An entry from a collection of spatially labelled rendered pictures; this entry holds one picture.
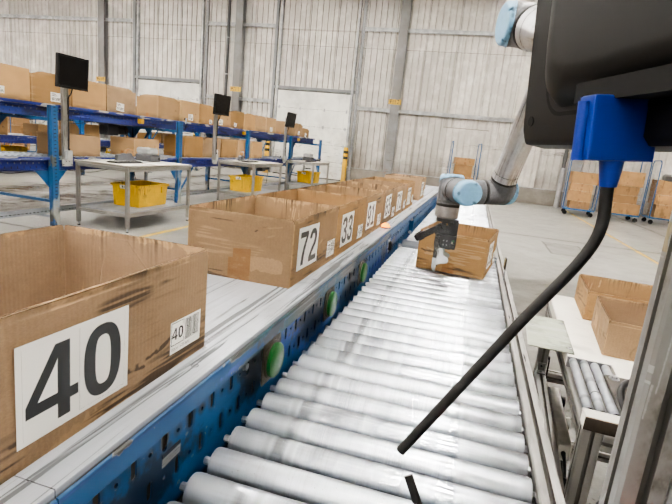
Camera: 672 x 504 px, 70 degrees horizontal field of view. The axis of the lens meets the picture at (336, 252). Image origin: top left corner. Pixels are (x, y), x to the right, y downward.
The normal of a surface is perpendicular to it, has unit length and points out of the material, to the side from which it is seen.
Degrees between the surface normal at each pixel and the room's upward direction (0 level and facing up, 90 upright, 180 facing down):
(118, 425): 0
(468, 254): 91
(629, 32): 94
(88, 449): 0
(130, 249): 90
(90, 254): 90
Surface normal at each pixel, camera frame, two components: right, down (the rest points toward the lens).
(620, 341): -0.39, 0.16
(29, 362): 0.95, 0.15
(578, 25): -1.00, -0.01
